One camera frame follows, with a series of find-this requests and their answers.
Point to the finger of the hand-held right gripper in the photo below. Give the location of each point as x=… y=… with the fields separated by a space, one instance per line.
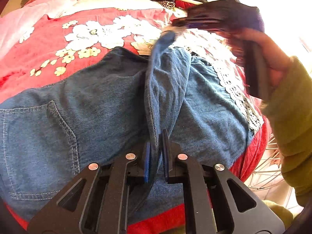
x=195 y=24

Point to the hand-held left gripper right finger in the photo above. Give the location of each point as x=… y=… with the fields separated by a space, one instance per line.
x=166 y=158

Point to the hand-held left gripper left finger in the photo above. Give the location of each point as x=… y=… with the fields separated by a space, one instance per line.
x=147 y=162

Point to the blue denim pants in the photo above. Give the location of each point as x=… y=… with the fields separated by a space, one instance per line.
x=97 y=107

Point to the person's right hand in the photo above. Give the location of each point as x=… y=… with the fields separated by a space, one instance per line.
x=270 y=51

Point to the cream bed sheet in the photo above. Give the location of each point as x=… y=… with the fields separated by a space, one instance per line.
x=109 y=3

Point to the red floral blanket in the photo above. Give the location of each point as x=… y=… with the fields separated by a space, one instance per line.
x=36 y=46

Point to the pink fleece blanket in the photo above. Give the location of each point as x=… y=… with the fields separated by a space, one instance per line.
x=24 y=17

